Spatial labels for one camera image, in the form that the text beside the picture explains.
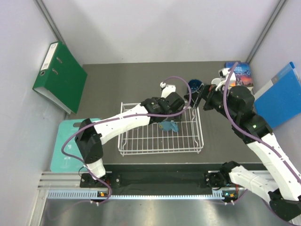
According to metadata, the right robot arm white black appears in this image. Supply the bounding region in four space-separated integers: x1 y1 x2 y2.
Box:
184 84 301 221

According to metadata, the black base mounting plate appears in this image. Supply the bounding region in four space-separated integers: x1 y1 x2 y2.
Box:
80 163 233 195

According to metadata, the green lever arch binder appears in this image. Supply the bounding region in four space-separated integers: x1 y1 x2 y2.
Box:
32 41 87 114

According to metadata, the blue folder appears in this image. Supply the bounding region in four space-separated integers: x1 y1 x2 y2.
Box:
254 62 301 129

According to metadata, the light blue mug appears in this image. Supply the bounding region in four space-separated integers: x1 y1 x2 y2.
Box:
158 121 179 132

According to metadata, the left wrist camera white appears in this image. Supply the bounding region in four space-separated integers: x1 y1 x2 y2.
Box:
160 82 176 98

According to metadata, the Jane Eyre book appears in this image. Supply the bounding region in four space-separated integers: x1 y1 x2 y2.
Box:
230 62 253 91

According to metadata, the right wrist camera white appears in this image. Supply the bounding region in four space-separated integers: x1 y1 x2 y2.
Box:
215 68 231 91

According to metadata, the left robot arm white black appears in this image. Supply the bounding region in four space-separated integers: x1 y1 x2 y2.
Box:
75 92 185 187

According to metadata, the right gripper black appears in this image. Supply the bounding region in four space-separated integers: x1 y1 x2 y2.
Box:
184 82 238 122

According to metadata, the dark blue mug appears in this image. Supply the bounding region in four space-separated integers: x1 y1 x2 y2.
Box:
188 79 203 93

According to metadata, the orange patterned mug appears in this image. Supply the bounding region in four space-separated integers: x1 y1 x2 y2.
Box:
211 78 224 86

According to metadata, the white wire dish rack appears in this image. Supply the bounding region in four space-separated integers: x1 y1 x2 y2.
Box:
118 108 204 156

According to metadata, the white slotted cable duct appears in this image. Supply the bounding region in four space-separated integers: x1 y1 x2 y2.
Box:
47 190 235 200

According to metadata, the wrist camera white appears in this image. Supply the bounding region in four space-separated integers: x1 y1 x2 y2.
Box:
215 68 231 91
160 82 176 98

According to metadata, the teal cutting board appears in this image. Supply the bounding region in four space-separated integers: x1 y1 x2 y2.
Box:
50 117 102 172

